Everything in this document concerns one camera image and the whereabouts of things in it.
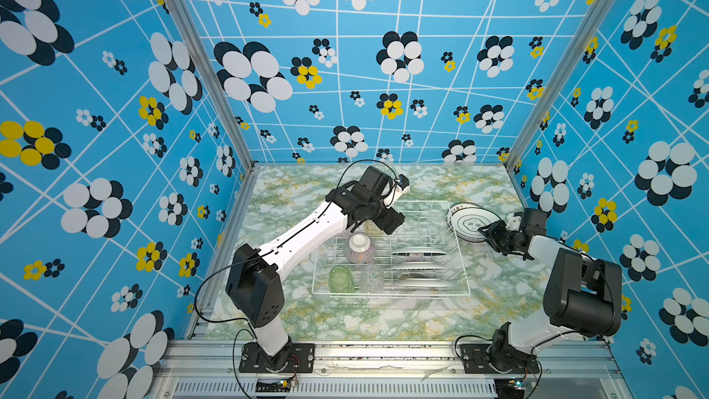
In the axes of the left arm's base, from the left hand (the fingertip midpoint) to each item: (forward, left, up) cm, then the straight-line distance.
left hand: (394, 209), depth 81 cm
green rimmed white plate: (+9, -28, -19) cm, 35 cm away
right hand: (+2, -33, -16) cm, 37 cm away
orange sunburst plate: (+9, -25, -19) cm, 32 cm away
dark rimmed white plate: (-4, -9, -20) cm, 22 cm away
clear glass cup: (-17, +7, -10) cm, 21 cm away
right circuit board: (-41, -28, -20) cm, 54 cm away
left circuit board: (-41, +33, -22) cm, 57 cm away
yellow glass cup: (-9, +7, +4) cm, 12 cm away
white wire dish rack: (+5, -13, -18) cm, 22 cm away
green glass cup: (-17, +16, -12) cm, 26 cm away
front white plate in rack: (-17, -8, -12) cm, 23 cm away
